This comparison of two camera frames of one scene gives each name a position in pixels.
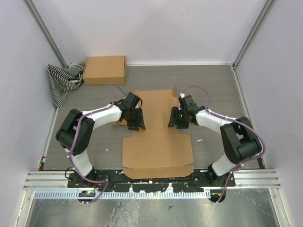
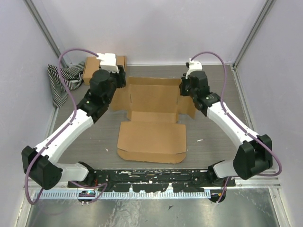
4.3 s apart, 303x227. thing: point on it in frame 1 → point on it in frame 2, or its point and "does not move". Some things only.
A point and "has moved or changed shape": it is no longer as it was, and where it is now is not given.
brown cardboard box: [157, 152] has moved or changed shape
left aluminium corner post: [45, 30] does not move
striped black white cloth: [64, 80] does not move
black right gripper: [174, 120] → [182, 91]
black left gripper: [140, 122] → [121, 76]
